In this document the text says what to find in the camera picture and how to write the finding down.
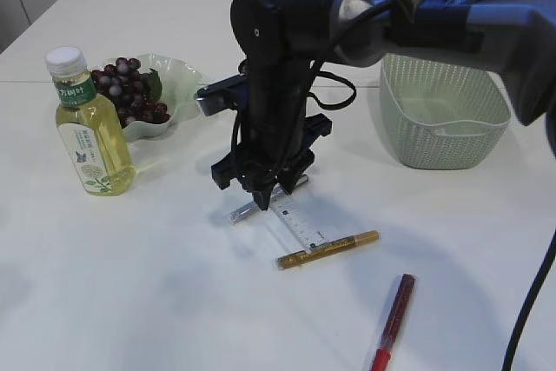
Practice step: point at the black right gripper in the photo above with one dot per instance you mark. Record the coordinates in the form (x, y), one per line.
(280, 39)

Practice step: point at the silver glitter marker pen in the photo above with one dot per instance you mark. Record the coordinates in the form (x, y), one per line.
(251, 208)

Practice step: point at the clear plastic ruler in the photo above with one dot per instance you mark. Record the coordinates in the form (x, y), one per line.
(300, 224)

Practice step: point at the dark purple grape bunch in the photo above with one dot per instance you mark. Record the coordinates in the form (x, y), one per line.
(135, 94)

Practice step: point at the yellow tea bottle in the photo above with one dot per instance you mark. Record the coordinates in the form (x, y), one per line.
(88, 124)

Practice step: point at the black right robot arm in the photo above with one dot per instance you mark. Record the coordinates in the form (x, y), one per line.
(512, 38)

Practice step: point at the gold glitter marker pen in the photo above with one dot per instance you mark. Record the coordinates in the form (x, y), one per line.
(300, 258)

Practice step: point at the green wavy glass plate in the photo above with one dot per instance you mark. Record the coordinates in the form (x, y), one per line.
(179, 83)

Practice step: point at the green plastic woven basket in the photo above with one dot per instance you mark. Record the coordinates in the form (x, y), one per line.
(440, 116)

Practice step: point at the red glitter marker pen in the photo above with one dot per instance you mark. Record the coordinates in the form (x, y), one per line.
(392, 327)

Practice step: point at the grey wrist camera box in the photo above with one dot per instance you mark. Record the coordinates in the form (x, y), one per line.
(230, 93)

